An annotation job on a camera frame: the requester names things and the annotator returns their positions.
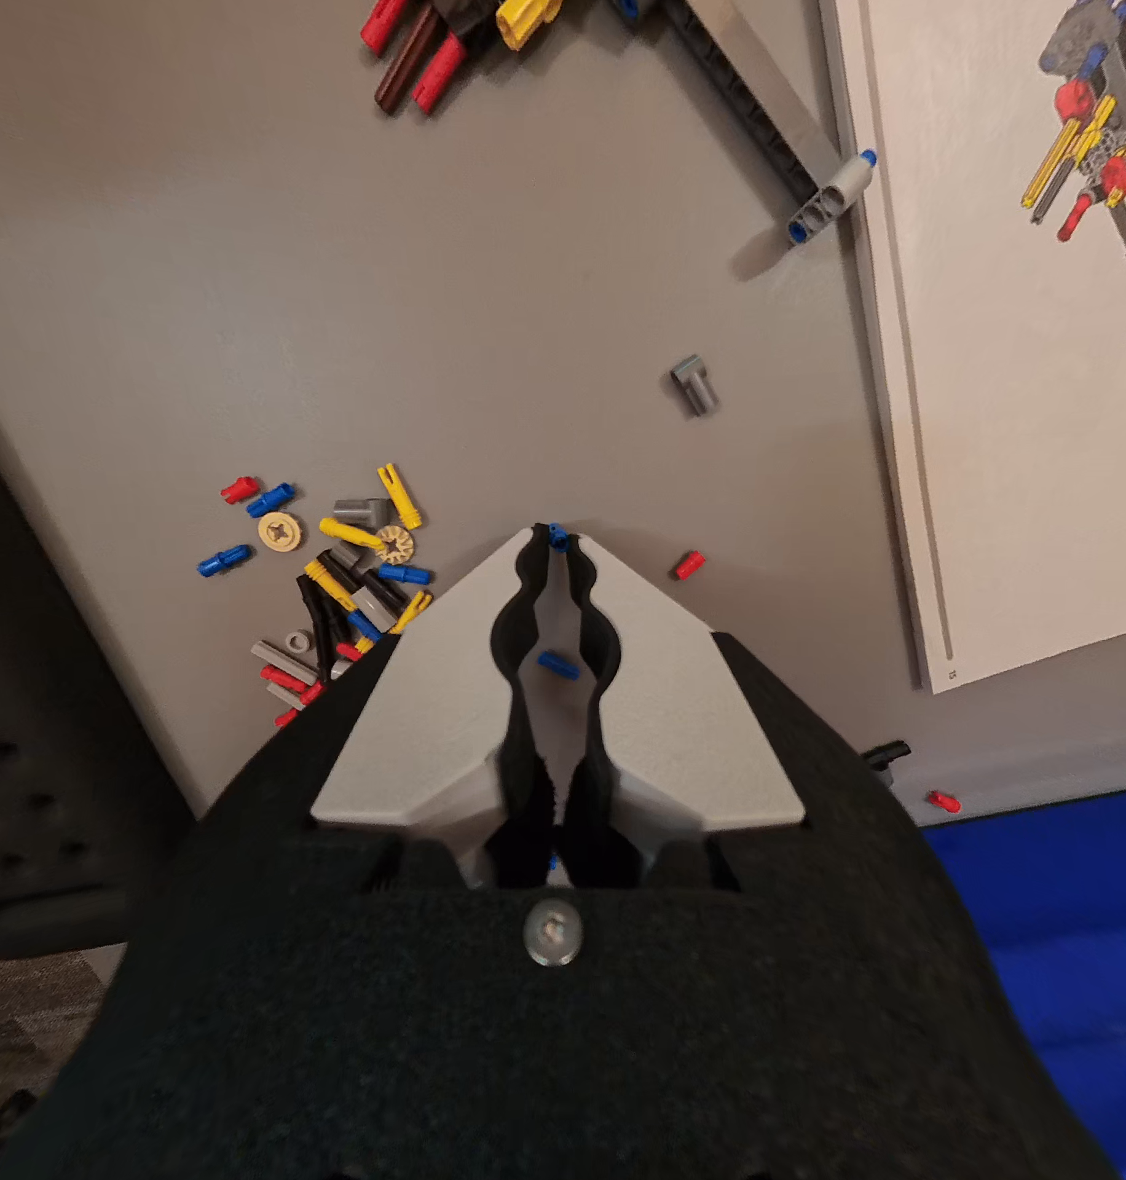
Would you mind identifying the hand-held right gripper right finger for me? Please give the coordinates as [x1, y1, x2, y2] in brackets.
[563, 530, 807, 845]

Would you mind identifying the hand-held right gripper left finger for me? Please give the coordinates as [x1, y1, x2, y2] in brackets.
[312, 526, 551, 835]

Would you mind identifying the pile of small lego pins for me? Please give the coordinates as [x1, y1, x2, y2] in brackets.
[195, 461, 435, 730]

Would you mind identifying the lego instruction booklet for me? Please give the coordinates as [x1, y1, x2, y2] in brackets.
[817, 0, 1126, 694]

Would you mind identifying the grey lego beam assembly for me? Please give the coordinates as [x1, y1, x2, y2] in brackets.
[359, 0, 881, 246]

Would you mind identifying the dark grey lego connector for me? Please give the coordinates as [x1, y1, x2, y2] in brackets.
[669, 355, 722, 419]

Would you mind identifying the black perforated panel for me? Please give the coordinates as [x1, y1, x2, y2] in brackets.
[0, 428, 200, 960]

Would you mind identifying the blue storage bin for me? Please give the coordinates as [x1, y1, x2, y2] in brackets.
[921, 785, 1126, 1180]

